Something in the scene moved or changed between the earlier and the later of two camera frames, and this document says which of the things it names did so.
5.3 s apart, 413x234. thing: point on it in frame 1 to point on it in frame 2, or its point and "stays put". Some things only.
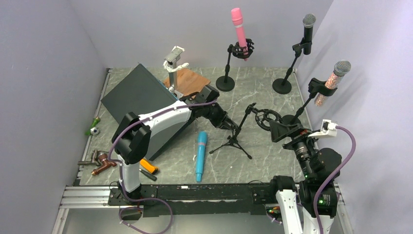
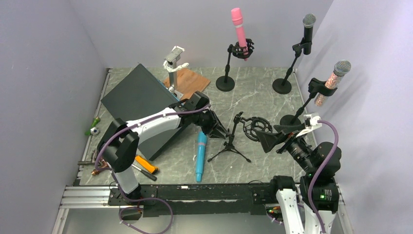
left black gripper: [228, 124] to [213, 126]
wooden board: [189, 81] stays put
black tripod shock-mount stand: [263, 119] to [251, 125]
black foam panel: [139, 91] stays put
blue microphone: [201, 155] stays put
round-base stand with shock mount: [226, 83] stays put
